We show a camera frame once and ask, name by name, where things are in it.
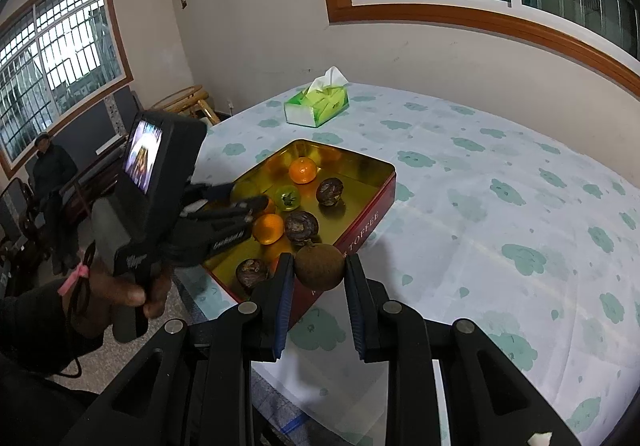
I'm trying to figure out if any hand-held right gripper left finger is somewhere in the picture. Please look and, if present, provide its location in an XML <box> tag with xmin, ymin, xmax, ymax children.
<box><xmin>60</xmin><ymin>253</ymin><xmax>296</xmax><ymax>446</ymax></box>

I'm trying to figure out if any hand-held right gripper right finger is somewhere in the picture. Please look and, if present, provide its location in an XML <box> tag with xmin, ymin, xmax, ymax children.
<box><xmin>345</xmin><ymin>253</ymin><xmax>583</xmax><ymax>446</ymax></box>

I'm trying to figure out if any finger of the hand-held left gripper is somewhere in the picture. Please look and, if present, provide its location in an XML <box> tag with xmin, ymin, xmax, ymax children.
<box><xmin>187</xmin><ymin>182</ymin><xmax>236</xmax><ymax>203</ymax></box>
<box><xmin>190</xmin><ymin>195</ymin><xmax>269</xmax><ymax>227</ymax></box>

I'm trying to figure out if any dark passion fruit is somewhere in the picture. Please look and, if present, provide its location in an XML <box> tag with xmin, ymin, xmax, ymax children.
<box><xmin>235</xmin><ymin>257</ymin><xmax>270</xmax><ymax>289</ymax></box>
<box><xmin>285</xmin><ymin>211</ymin><xmax>320</xmax><ymax>246</ymax></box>
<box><xmin>316</xmin><ymin>177</ymin><xmax>344</xmax><ymax>207</ymax></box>

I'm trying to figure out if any brown round fruit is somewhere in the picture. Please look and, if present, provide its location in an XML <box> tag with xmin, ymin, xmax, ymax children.
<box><xmin>294</xmin><ymin>243</ymin><xmax>347</xmax><ymax>289</ymax></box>

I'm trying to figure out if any gold tin box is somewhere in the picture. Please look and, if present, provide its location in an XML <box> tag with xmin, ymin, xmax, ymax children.
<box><xmin>202</xmin><ymin>138</ymin><xmax>397</xmax><ymax>332</ymax></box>

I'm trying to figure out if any person's left forearm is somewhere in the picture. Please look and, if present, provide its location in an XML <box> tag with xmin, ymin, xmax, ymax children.
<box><xmin>0</xmin><ymin>276</ymin><xmax>106</xmax><ymax>446</ymax></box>

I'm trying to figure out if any person's left hand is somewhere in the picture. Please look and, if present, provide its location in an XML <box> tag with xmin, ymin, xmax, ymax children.
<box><xmin>75</xmin><ymin>256</ymin><xmax>172</xmax><ymax>327</ymax></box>

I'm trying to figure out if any green persimmon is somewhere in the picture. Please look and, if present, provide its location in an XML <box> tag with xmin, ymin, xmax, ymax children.
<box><xmin>276</xmin><ymin>185</ymin><xmax>302</xmax><ymax>212</ymax></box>

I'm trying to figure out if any wooden bamboo chair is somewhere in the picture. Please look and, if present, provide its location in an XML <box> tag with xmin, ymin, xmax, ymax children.
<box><xmin>150</xmin><ymin>85</ymin><xmax>221</xmax><ymax>127</ymax></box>

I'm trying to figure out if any dark grey panel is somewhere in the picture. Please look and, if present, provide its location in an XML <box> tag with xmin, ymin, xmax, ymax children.
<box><xmin>107</xmin><ymin>88</ymin><xmax>143</xmax><ymax>139</ymax></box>

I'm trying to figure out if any green tissue box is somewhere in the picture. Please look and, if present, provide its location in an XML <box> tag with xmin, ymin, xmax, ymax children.
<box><xmin>284</xmin><ymin>66</ymin><xmax>350</xmax><ymax>128</ymax></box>

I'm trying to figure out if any cloud-print tablecloth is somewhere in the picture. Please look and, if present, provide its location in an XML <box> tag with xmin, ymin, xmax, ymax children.
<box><xmin>172</xmin><ymin>82</ymin><xmax>640</xmax><ymax>446</ymax></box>

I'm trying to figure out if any pink wrist band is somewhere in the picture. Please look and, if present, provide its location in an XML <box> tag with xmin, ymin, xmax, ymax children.
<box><xmin>57</xmin><ymin>263</ymin><xmax>90</xmax><ymax>297</ymax></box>

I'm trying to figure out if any black chair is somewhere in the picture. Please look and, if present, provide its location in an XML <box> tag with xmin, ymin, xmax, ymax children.
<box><xmin>0</xmin><ymin>176</ymin><xmax>51</xmax><ymax>267</ymax></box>

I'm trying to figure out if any barred window with brown frame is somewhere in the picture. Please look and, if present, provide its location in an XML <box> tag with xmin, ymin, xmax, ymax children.
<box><xmin>0</xmin><ymin>0</ymin><xmax>135</xmax><ymax>179</ymax></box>

